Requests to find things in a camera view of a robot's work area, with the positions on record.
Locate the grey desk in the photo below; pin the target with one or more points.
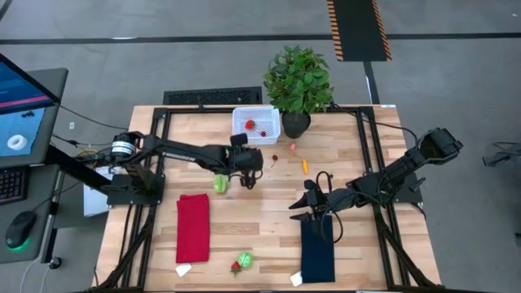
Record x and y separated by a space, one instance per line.
49 81

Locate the black floor grate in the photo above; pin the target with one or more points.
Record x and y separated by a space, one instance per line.
211 97

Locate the black hazard striped floor mat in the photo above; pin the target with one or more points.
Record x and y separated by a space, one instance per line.
358 28

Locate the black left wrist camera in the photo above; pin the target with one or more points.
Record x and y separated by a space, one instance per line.
239 139

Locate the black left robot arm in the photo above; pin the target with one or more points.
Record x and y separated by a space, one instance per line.
191 152

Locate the black diagonal support strut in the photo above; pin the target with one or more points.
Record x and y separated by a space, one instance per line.
77 169

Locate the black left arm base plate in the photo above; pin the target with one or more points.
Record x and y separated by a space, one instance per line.
122 196

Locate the red strawberry toy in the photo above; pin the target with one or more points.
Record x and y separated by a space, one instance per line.
250 124
235 267

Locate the pink toy food piece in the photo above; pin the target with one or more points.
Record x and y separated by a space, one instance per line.
292 146

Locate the black computer mouse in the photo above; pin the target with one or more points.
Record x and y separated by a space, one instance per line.
19 230

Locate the green cabbage toy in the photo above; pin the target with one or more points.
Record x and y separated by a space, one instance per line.
246 259

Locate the green leafy plant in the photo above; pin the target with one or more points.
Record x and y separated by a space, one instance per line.
299 81

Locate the black keyboard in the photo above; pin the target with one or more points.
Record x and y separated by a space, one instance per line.
12 185

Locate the black desk caster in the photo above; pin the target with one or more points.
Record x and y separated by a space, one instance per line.
55 262

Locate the navy blue folded towel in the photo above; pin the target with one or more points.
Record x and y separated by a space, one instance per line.
317 260

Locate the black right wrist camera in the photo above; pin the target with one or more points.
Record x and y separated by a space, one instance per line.
311 186

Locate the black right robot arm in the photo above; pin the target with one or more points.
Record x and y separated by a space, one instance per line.
399 167

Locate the striped watermelon toy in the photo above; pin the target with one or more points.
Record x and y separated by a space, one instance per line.
220 184

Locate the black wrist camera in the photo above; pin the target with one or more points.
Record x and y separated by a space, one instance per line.
239 139
311 186

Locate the white paper card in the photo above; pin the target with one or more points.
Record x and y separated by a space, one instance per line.
296 279
183 269

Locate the yellow banana toy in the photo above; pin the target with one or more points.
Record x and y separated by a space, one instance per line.
305 167

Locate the white perforated plastic basket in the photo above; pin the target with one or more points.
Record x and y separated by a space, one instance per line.
266 118

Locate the computer monitor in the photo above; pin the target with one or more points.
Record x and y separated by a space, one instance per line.
20 122

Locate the black floor object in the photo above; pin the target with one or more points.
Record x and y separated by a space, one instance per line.
504 156

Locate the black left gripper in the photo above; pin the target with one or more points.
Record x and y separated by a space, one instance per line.
248 159

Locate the red cherry toy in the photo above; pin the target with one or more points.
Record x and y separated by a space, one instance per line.
275 158

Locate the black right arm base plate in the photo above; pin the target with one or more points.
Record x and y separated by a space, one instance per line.
411 191

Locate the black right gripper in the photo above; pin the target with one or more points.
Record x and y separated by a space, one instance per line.
334 200

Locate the white box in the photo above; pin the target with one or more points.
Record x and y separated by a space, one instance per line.
93 200

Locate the black plant pot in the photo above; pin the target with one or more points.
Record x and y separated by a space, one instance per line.
296 126

